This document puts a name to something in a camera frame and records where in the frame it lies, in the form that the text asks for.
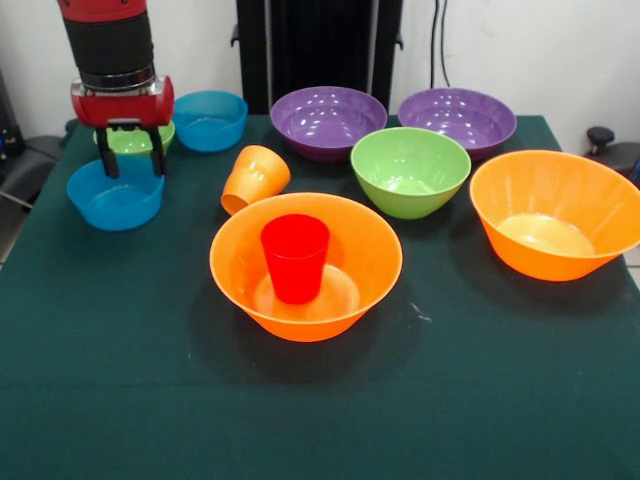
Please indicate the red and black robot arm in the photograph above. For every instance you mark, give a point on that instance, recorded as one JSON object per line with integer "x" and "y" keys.
{"x": 110, "y": 45}

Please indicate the black round knob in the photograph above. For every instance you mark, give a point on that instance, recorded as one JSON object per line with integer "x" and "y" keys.
{"x": 600, "y": 136}

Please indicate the red plastic cup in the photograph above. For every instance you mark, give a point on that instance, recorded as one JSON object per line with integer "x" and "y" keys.
{"x": 295, "y": 270}

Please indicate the dark brown rounded base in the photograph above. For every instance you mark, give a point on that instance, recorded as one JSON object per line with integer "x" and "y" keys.
{"x": 622, "y": 157}

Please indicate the small green plastic bowl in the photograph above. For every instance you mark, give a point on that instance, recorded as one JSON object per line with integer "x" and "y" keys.
{"x": 132, "y": 142}

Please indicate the purple plastic bowl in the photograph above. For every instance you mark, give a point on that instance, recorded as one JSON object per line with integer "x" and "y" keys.
{"x": 327, "y": 120}
{"x": 457, "y": 120}

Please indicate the large orange plastic bowl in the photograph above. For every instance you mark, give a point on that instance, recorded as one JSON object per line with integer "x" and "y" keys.
{"x": 360, "y": 250}
{"x": 555, "y": 195}

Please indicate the orange plastic cup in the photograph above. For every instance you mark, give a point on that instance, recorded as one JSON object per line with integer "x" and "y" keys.
{"x": 255, "y": 175}

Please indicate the dark green tablecloth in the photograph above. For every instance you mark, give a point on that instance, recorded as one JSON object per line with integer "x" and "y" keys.
{"x": 320, "y": 400}

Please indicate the black device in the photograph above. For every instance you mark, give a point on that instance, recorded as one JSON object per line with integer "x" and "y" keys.
{"x": 10, "y": 125}

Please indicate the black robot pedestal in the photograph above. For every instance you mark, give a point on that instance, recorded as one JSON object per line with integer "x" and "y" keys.
{"x": 325, "y": 45}

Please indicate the medium green plastic bowl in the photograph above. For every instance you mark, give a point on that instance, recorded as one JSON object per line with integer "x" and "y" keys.
{"x": 410, "y": 165}

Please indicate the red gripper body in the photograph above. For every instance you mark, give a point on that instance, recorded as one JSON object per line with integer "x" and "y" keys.
{"x": 122, "y": 107}

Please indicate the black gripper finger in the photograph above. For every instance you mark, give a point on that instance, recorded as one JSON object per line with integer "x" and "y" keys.
{"x": 157, "y": 152}
{"x": 107, "y": 155}

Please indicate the small blue plastic bowl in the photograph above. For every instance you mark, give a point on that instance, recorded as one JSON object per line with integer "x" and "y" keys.
{"x": 117, "y": 205}
{"x": 210, "y": 120}

